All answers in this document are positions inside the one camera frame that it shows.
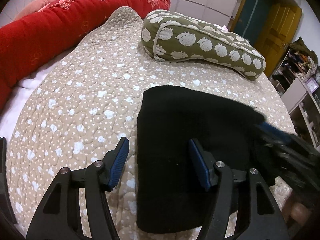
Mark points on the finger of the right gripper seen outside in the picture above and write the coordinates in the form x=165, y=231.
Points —
x=271, y=136

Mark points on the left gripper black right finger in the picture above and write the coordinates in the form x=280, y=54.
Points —
x=259, y=216

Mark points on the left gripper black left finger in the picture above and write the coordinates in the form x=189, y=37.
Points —
x=58, y=213

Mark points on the black pants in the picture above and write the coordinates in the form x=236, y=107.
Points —
x=171, y=194

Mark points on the person's right hand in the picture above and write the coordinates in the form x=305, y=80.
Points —
x=293, y=209

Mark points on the black smartphone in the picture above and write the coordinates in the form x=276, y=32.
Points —
x=6, y=206

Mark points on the white cluttered shelf unit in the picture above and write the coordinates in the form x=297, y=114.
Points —
x=296, y=79

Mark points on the yellow wooden door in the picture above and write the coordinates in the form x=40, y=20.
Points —
x=277, y=31

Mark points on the beige dotted quilt bedspread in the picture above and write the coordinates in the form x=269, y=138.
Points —
x=91, y=98

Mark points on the white bed sheet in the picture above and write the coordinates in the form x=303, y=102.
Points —
x=21, y=93

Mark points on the green hedgehog print pillow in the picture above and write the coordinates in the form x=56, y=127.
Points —
x=200, y=42

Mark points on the red long bolster pillow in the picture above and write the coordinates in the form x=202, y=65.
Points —
x=33, y=40

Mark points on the pink pillow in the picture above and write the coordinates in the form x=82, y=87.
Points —
x=33, y=7

